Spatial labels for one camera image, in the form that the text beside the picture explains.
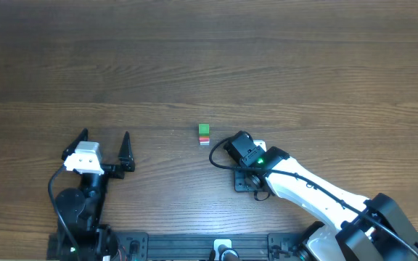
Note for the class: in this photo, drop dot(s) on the pink cube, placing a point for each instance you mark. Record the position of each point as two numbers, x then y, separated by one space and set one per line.
204 140

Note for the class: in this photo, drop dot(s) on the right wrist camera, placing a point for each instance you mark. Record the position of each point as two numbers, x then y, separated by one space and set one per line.
261 145

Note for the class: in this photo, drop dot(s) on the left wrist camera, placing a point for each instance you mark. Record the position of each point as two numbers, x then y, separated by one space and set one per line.
83 159

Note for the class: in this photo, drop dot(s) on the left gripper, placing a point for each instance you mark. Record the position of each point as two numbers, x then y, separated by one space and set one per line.
112 171

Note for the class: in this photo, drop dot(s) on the green cube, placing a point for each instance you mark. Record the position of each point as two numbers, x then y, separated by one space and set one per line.
204 129

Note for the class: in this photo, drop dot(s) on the mounting rail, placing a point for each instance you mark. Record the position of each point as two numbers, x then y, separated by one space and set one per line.
187 246

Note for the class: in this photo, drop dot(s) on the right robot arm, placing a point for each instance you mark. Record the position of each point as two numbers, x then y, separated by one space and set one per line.
310 192

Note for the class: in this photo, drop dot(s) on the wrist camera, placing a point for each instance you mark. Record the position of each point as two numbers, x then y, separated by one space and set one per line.
83 159
261 145

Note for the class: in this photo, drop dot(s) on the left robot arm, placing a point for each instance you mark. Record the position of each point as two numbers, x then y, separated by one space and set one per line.
85 206

